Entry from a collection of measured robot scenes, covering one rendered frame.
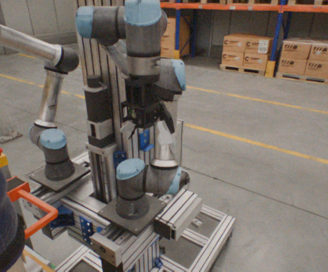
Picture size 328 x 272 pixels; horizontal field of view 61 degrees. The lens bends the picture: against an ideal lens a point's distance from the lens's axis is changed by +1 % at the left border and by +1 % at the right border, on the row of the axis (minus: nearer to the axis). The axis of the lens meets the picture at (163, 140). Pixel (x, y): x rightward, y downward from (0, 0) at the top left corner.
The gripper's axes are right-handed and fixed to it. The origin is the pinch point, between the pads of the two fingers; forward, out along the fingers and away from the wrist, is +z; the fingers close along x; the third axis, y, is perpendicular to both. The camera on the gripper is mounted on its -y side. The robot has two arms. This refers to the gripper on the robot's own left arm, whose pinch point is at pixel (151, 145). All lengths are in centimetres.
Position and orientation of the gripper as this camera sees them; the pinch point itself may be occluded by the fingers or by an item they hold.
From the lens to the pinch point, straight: 75.3
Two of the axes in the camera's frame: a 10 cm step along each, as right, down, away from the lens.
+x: 8.3, 2.6, -4.9
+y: -5.6, 3.9, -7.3
